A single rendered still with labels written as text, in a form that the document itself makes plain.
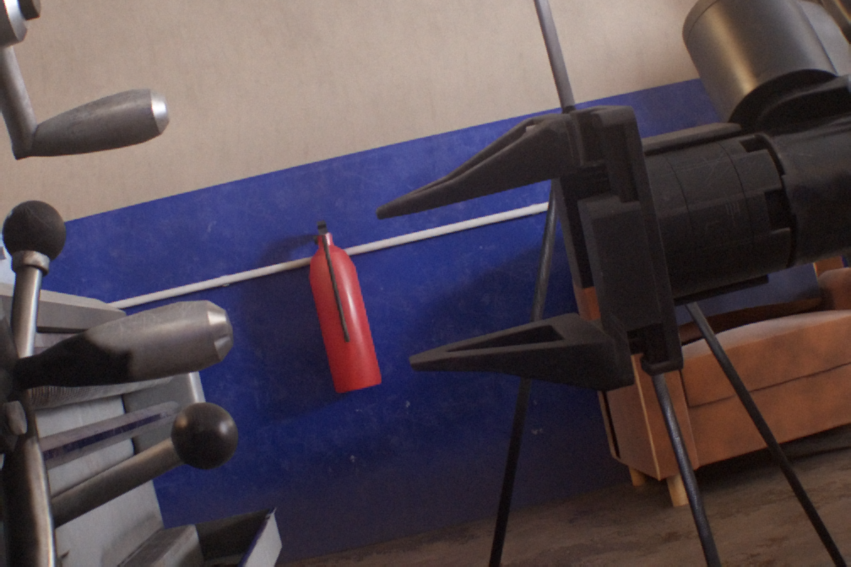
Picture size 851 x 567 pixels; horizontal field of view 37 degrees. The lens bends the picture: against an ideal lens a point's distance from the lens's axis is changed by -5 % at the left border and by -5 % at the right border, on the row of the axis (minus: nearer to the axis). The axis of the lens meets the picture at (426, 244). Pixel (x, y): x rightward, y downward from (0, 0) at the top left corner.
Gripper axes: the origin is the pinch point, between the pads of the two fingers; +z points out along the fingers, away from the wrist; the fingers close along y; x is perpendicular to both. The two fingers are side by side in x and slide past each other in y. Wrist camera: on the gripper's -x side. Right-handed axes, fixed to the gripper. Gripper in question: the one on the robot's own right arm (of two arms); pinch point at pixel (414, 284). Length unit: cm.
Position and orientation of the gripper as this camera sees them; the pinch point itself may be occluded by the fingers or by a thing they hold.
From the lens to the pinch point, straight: 51.1
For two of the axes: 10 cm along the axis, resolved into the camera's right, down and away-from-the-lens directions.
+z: -9.7, 2.2, -0.6
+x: 0.9, 1.0, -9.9
